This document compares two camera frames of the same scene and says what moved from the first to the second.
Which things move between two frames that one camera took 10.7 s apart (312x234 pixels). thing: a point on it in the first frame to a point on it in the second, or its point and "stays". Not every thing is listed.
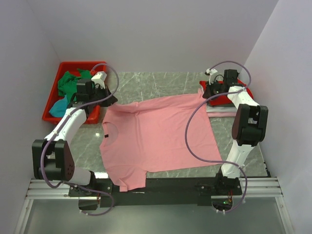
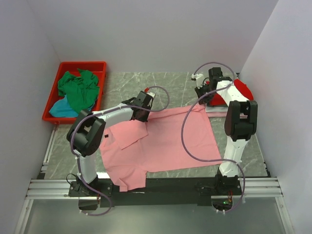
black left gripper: (109, 101) to (144, 119)
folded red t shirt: (222, 100) stays
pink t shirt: (138, 138) stays
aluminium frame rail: (261, 188) stays
